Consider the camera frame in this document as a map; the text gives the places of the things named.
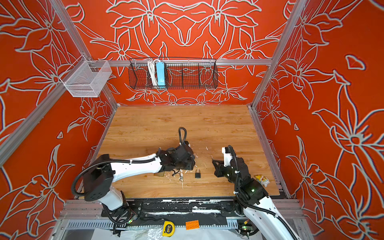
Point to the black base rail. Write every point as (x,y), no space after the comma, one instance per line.
(220,211)

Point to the orange lego brick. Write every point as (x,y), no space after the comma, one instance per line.
(192,225)

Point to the yellow snack wrapper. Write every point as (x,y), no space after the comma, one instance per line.
(264,181)

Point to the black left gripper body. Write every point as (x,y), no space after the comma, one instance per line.
(189,163)

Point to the yellow tape measure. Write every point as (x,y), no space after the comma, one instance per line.
(168,229)

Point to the blue white box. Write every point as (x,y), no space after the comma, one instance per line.
(160,67)

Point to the black wire basket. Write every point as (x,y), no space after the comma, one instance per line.
(180,74)

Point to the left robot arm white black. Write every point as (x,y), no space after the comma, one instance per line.
(94,183)

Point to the small black padlock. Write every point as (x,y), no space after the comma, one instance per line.
(197,174)

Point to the brass padlock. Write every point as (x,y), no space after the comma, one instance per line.
(160,174)

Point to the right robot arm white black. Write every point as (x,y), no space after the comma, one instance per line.
(252,198)

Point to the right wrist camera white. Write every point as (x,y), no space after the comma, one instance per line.
(227,156)

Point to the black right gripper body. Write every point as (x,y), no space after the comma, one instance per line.
(228,173)

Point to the clear plastic bin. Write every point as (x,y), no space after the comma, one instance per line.
(87,78)

